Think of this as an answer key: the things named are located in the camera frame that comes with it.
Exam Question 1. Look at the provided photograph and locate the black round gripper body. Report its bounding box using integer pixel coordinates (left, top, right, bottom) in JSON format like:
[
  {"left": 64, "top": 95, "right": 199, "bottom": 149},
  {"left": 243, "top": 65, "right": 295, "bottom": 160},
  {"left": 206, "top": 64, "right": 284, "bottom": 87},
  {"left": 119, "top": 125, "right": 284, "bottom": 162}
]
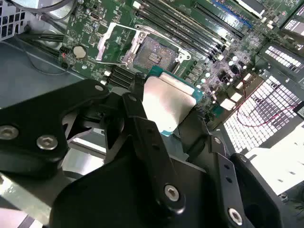
[{"left": 49, "top": 140, "right": 225, "bottom": 228}]

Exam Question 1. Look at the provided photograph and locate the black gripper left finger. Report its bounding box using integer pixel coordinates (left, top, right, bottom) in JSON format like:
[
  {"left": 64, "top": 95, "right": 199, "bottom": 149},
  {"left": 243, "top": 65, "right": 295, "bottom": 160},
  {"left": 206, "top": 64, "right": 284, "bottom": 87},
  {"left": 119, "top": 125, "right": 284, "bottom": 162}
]
[{"left": 0, "top": 72, "right": 186, "bottom": 216}]

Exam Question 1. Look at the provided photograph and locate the silver topped green CPU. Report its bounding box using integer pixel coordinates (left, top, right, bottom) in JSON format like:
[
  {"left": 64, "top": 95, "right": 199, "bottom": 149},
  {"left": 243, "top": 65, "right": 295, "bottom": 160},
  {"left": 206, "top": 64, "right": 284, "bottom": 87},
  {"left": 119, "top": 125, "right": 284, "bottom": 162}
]
[{"left": 142, "top": 65, "right": 205, "bottom": 139}]

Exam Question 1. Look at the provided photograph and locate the metal socket cover frame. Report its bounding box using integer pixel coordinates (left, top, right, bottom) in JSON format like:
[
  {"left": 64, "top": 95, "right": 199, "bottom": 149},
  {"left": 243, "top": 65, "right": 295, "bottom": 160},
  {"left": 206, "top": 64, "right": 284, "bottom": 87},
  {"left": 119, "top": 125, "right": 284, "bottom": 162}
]
[{"left": 95, "top": 22, "right": 145, "bottom": 66}]

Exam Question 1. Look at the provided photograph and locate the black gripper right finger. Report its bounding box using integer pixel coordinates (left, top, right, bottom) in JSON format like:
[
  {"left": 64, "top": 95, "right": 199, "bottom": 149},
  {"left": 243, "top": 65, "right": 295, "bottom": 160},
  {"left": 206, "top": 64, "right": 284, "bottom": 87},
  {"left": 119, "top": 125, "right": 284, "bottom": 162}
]
[{"left": 177, "top": 111, "right": 285, "bottom": 228}]

